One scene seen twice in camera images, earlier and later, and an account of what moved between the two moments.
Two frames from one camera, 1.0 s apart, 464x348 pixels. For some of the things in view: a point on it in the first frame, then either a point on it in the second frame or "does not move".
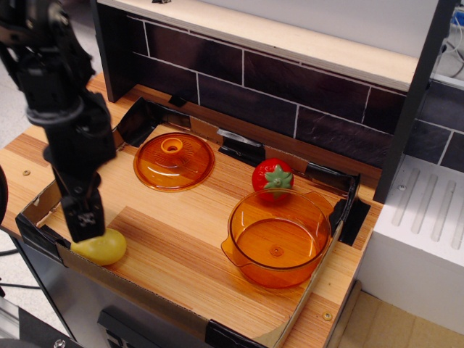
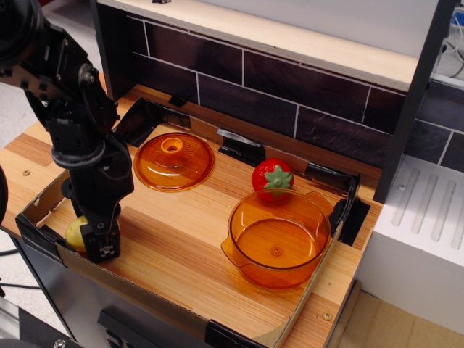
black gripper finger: [84, 214] -> [102, 240]
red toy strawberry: [272, 179] does not move
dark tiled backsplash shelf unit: [350, 80] does not move
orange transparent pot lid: [174, 162] does not move
